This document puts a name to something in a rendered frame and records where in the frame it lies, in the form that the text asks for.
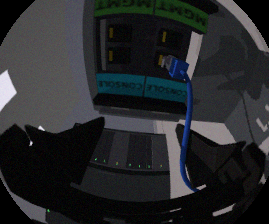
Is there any blue cable with plug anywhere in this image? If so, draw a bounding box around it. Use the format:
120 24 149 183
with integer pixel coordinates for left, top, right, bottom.
161 55 201 192

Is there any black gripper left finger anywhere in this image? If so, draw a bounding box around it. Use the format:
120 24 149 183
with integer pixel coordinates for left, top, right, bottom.
24 117 105 185

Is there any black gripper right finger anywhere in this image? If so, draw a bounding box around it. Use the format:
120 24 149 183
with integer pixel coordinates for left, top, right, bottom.
175 124 247 189

